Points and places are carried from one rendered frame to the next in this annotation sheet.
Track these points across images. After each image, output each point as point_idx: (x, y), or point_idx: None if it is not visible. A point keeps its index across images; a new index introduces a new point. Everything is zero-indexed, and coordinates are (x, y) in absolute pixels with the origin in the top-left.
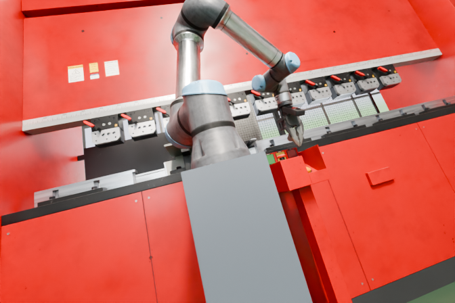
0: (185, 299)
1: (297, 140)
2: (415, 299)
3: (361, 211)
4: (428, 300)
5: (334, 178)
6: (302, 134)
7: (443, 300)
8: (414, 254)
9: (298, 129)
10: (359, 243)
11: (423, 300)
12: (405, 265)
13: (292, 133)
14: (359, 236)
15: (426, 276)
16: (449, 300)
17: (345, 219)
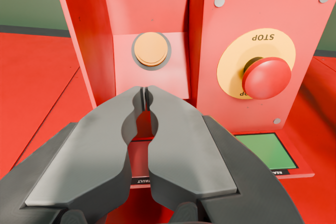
0: (320, 78)
1: (160, 93)
2: (55, 28)
3: (26, 78)
4: (45, 18)
5: (17, 130)
6: (80, 120)
7: (33, 9)
8: (8, 39)
9: (95, 161)
10: (72, 59)
11: (50, 22)
12: (34, 38)
13: (193, 132)
14: (65, 63)
15: (21, 31)
16: (28, 6)
17: (67, 78)
